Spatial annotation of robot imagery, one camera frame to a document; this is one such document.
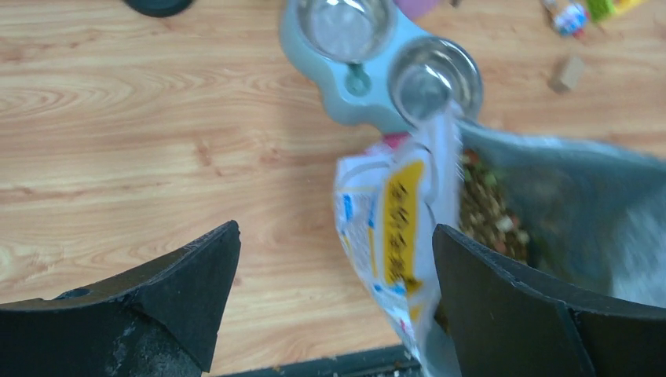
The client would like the pink metronome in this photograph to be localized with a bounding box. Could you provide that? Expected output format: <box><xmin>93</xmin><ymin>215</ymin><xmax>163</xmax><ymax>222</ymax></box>
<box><xmin>393</xmin><ymin>0</ymin><xmax>441</xmax><ymax>20</ymax></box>

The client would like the pet food bag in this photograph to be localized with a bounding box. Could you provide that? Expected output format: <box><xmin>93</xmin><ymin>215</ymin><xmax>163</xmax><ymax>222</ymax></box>
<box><xmin>334</xmin><ymin>113</ymin><xmax>665</xmax><ymax>376</ymax></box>

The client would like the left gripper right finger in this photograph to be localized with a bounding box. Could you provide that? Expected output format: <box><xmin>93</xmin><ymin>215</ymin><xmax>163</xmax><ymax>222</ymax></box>
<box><xmin>433</xmin><ymin>225</ymin><xmax>665</xmax><ymax>376</ymax></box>

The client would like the grey double pet bowl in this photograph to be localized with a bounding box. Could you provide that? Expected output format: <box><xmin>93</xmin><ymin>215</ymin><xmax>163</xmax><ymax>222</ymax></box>
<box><xmin>280</xmin><ymin>1</ymin><xmax>484</xmax><ymax>134</ymax></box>

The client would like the yellow green triangle toy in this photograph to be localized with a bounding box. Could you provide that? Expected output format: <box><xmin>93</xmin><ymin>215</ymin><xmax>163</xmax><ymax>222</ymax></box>
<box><xmin>586</xmin><ymin>0</ymin><xmax>647</xmax><ymax>23</ymax></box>

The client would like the small wooden block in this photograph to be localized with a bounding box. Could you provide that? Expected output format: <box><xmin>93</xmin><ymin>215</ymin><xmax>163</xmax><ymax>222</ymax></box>
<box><xmin>548</xmin><ymin>55</ymin><xmax>585</xmax><ymax>93</ymax></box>

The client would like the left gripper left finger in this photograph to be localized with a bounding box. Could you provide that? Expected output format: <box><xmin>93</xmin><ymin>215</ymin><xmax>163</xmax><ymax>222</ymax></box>
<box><xmin>1</xmin><ymin>221</ymin><xmax>241</xmax><ymax>376</ymax></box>

